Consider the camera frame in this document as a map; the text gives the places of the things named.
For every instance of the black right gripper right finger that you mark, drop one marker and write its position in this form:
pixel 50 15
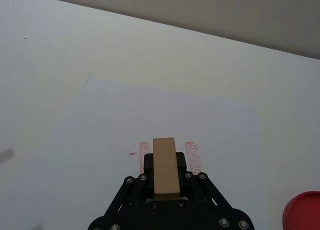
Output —
pixel 181 162

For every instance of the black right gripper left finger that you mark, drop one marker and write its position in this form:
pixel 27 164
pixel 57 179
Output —
pixel 149 165

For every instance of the tan wooden rectangular block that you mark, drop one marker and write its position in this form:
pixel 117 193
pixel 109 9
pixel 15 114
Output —
pixel 165 170

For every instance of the white table cloth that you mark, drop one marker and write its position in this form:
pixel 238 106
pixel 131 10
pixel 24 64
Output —
pixel 75 94

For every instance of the red round lid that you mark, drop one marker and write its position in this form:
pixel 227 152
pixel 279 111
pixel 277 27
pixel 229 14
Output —
pixel 305 211

